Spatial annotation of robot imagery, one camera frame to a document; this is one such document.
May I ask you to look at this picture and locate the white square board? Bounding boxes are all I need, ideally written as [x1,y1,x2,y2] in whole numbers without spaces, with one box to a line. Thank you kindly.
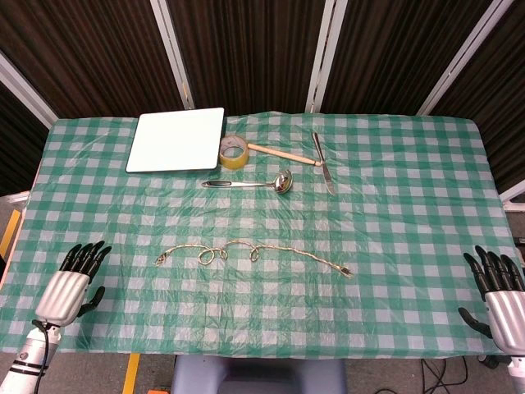
[125,107,226,174]

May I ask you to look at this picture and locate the black floor cables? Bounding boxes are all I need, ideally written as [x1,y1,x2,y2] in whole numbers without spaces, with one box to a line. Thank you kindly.
[420,355,509,394]

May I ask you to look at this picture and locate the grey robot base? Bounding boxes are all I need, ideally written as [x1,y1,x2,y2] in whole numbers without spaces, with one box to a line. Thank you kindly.
[170,355,348,394]

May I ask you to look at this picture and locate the green white checkered tablecloth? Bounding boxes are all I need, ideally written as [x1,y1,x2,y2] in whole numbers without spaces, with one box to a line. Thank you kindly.
[0,112,525,356]

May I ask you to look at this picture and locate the tan twisted rope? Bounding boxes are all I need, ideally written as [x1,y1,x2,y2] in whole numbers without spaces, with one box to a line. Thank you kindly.
[154,239,355,280]

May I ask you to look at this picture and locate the silver table knife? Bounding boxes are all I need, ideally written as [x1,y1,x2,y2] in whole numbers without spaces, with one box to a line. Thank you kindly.
[313,131,337,196]

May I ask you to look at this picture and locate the yellow tape roll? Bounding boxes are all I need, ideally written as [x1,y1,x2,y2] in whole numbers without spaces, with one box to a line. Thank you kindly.
[218,135,249,170]

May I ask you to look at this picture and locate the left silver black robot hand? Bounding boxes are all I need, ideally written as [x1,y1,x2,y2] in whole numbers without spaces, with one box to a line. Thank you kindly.
[34,241,113,328]

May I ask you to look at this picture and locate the silver ladle black handle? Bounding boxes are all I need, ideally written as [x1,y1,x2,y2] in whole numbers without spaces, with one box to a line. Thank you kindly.
[201,169,293,195]

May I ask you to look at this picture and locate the wooden stick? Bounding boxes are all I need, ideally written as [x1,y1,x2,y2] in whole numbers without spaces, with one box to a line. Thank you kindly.
[246,143,322,167]

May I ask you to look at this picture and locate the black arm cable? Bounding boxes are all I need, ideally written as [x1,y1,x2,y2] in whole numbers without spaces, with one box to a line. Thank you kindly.
[31,319,53,394]

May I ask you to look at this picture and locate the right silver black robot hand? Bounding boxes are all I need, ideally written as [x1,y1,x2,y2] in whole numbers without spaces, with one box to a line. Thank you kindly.
[458,245,525,356]

